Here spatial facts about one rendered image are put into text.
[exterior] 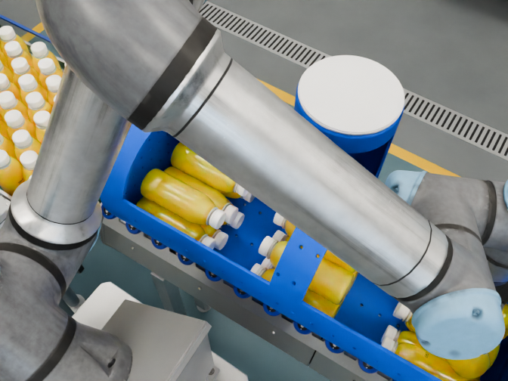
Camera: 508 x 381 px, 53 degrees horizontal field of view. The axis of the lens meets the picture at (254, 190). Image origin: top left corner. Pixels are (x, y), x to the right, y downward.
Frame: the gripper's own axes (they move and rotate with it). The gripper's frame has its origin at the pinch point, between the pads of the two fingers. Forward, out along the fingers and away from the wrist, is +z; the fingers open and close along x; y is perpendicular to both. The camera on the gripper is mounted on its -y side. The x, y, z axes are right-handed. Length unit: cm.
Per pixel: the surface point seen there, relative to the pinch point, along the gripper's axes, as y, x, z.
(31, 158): -87, -8, 13
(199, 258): -40.1, -9.0, 11.4
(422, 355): 4.2, -3.3, 13.2
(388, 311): -3.5, 6.8, 26.2
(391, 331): -1.7, 0.6, 19.7
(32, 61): -115, 18, 19
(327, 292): -15.5, -2.9, 9.7
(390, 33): -64, 206, 122
